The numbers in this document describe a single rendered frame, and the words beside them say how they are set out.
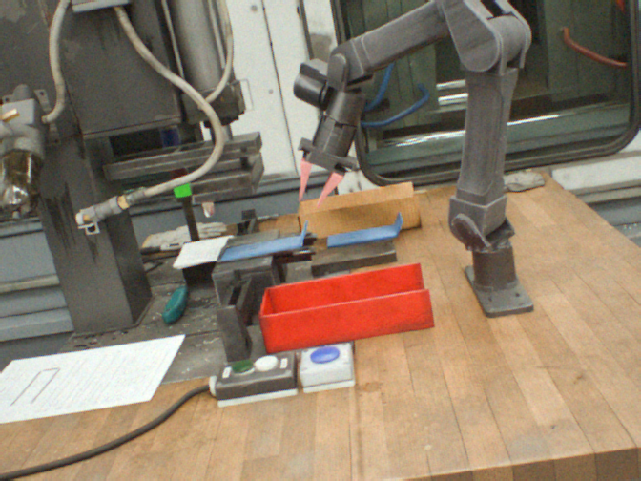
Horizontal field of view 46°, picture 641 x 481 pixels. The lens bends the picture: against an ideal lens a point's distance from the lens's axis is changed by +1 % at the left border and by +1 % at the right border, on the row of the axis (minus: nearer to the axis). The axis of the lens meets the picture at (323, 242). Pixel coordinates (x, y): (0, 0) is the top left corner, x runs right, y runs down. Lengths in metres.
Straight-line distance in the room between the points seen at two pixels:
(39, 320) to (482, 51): 1.52
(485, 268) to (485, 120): 0.23
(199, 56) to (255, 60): 0.66
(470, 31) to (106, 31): 0.55
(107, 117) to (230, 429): 0.56
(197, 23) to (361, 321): 0.53
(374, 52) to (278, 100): 0.75
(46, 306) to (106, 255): 0.90
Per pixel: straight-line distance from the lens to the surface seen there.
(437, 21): 1.10
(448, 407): 0.90
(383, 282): 1.19
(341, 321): 1.08
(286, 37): 1.87
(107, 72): 1.24
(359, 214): 1.53
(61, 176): 1.29
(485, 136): 1.09
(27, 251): 2.16
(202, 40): 1.23
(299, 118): 1.88
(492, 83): 1.06
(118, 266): 1.31
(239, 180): 1.19
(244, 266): 1.24
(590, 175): 1.92
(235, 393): 0.99
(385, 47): 1.16
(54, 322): 2.17
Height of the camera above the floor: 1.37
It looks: 17 degrees down
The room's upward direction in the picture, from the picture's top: 11 degrees counter-clockwise
